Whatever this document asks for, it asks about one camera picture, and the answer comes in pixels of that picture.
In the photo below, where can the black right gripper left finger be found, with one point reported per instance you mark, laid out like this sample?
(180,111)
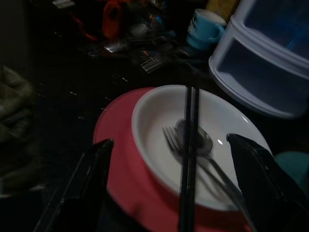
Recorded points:
(84,193)

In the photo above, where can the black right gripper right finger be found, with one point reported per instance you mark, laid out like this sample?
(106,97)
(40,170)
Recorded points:
(265,193)

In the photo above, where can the silver fork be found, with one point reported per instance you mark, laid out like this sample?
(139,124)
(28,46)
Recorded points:
(152,63)
(172,142)

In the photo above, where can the white bowl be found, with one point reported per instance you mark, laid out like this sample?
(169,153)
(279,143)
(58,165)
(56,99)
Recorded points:
(157,116)

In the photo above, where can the teal plate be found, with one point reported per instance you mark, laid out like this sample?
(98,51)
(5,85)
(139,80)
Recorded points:
(294,166)

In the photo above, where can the pink plate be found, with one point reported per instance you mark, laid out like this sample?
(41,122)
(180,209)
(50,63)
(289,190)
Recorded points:
(125,181)

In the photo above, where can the silver spoon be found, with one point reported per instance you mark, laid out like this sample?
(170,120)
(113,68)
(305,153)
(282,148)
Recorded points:
(113,47)
(205,145)

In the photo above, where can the white plastic drawer tower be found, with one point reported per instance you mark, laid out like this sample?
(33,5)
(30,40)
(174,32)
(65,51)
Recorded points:
(241,89)

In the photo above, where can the olive plastic bag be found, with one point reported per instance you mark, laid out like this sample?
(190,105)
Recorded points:
(14,96)

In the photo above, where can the orange black device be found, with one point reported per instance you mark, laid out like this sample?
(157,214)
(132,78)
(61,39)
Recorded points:
(111,21)

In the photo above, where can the blue mug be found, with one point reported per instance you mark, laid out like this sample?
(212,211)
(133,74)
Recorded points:
(202,31)

